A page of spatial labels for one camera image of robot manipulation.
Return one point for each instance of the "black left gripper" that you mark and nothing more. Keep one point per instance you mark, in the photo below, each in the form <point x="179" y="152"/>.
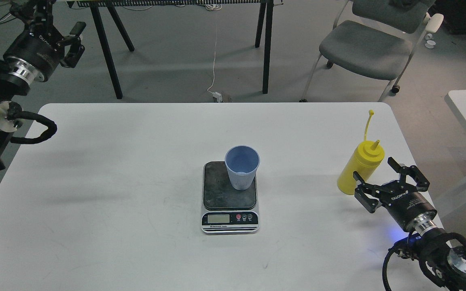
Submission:
<point x="36" y="53"/>

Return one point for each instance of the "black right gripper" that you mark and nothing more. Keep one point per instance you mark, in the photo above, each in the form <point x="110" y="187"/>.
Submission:
<point x="402" y="200"/>

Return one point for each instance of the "yellow squeeze bottle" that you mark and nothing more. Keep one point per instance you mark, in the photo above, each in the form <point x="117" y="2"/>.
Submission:
<point x="365" y="159"/>

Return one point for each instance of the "blue ribbed plastic cup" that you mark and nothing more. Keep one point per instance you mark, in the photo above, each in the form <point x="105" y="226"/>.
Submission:
<point x="241" y="164"/>

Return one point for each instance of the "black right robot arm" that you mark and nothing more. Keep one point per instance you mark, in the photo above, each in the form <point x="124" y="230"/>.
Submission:
<point x="441" y="255"/>

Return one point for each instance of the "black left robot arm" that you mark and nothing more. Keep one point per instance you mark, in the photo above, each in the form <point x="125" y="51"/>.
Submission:
<point x="17" y="125"/>

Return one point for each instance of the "digital kitchen scale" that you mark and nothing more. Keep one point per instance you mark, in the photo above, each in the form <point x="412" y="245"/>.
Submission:
<point x="226" y="210"/>

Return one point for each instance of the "grey office chair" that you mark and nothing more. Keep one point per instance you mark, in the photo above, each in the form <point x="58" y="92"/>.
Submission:
<point x="373" y="53"/>

